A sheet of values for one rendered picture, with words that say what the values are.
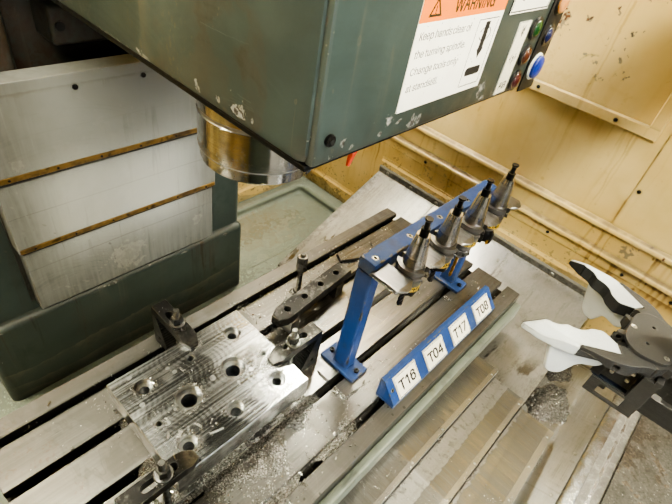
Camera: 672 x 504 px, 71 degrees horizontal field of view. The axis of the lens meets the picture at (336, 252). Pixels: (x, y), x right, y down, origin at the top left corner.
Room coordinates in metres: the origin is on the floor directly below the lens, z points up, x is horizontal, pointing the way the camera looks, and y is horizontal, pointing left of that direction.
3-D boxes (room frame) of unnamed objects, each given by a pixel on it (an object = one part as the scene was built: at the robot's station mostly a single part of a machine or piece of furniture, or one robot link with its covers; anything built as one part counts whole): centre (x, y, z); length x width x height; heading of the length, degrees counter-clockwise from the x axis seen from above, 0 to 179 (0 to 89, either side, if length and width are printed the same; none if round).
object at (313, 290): (0.81, 0.04, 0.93); 0.26 x 0.05 x 0.06; 149
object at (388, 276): (0.63, -0.11, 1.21); 0.07 x 0.05 x 0.01; 54
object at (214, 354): (0.49, 0.18, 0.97); 0.29 x 0.23 x 0.05; 144
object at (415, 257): (0.67, -0.15, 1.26); 0.04 x 0.04 x 0.07
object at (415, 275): (0.67, -0.15, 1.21); 0.06 x 0.06 x 0.03
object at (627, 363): (0.34, -0.30, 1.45); 0.09 x 0.05 x 0.02; 93
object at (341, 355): (0.66, -0.07, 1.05); 0.10 x 0.05 x 0.30; 54
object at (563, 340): (0.34, -0.25, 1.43); 0.09 x 0.03 x 0.06; 93
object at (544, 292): (1.09, -0.25, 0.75); 0.89 x 0.70 x 0.26; 54
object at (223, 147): (0.56, 0.13, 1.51); 0.16 x 0.16 x 0.12
